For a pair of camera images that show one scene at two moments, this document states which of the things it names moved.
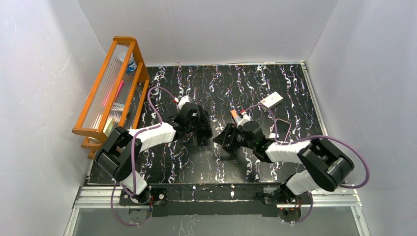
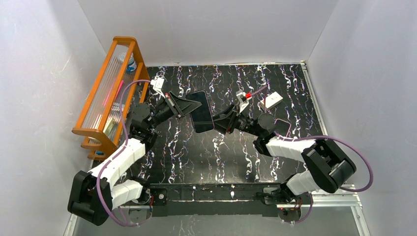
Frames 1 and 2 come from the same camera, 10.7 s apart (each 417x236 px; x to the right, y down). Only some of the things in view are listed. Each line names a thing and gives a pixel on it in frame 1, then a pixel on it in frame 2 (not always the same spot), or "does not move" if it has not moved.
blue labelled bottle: [132, 65] does not move
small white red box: [272, 100] does not move
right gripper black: [229, 137] -> [232, 118]
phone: [282, 128] does not move
